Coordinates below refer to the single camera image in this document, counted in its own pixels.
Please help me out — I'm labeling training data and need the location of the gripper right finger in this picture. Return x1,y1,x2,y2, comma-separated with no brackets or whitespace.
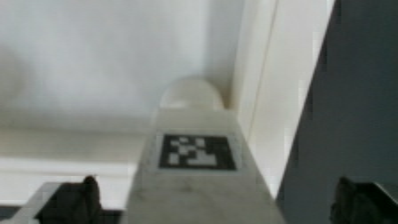
329,177,398,224

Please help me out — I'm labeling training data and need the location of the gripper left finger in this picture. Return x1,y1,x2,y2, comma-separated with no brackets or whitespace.
7,176,123,224

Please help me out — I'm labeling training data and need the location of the white square tabletop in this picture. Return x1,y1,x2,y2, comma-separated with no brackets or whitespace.
0,0,336,207

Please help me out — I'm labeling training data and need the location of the white table leg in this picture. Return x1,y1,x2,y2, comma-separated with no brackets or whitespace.
121,79,286,224

